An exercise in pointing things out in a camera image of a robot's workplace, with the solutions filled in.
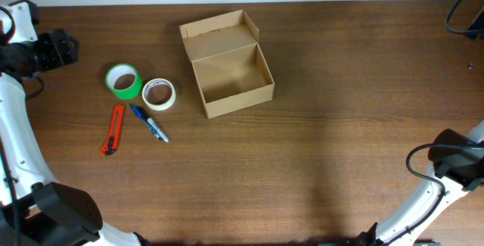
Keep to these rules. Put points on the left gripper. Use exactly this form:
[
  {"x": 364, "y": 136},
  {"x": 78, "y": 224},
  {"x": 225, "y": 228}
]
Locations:
[{"x": 58, "y": 48}]

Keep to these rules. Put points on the green tape roll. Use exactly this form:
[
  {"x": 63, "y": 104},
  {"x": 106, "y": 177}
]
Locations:
[{"x": 124, "y": 81}]

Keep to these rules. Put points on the beige masking tape roll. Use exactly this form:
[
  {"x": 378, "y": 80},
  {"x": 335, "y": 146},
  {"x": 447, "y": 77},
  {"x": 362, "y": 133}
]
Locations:
[{"x": 154, "y": 83}]

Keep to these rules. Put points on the orange utility knife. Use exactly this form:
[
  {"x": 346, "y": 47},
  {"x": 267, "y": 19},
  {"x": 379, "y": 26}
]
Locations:
[{"x": 113, "y": 138}]

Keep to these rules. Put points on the brown cardboard box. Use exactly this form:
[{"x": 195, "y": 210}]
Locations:
[{"x": 230, "y": 69}]

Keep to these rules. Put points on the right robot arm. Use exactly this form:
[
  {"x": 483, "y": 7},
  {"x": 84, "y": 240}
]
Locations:
[{"x": 449, "y": 168}]

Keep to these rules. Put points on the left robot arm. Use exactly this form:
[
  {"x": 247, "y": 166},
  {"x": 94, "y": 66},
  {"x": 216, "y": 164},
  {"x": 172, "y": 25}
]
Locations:
[{"x": 35, "y": 208}]

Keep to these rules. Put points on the blue ballpoint pen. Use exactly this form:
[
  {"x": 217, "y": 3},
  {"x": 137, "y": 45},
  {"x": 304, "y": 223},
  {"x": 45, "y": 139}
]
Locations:
[{"x": 142, "y": 115}]

